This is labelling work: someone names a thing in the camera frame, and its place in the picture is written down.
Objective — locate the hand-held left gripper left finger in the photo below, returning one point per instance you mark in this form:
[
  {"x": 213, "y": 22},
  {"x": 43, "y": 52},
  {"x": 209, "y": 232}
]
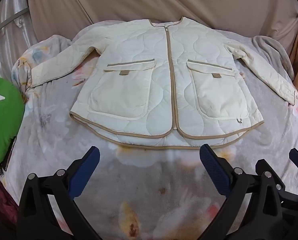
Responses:
[{"x": 85, "y": 168}]

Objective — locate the silver satin curtain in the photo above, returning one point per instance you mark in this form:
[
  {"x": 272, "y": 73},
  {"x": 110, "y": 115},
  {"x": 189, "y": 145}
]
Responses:
[{"x": 4, "y": 50}]

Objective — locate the cream quilted jacket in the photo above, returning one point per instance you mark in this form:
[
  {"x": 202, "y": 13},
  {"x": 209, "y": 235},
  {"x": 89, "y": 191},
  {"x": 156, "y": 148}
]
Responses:
[{"x": 139, "y": 92}]

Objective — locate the grey metal rod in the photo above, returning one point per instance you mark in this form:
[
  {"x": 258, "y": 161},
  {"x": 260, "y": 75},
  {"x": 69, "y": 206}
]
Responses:
[{"x": 11, "y": 17}]

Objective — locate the black flat device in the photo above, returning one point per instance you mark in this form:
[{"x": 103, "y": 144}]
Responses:
[{"x": 8, "y": 155}]

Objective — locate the green cushion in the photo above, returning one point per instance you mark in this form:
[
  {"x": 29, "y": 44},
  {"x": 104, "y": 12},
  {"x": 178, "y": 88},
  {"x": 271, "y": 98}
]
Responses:
[{"x": 4, "y": 130}]

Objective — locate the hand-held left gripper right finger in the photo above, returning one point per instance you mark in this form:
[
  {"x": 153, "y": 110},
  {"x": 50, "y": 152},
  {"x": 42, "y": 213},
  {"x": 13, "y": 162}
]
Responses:
[{"x": 214, "y": 170}]

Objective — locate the beige backdrop sheet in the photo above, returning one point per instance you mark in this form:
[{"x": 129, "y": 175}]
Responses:
[{"x": 139, "y": 0}]

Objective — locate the grey floral blanket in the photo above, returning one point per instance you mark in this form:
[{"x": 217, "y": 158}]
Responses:
[{"x": 149, "y": 180}]

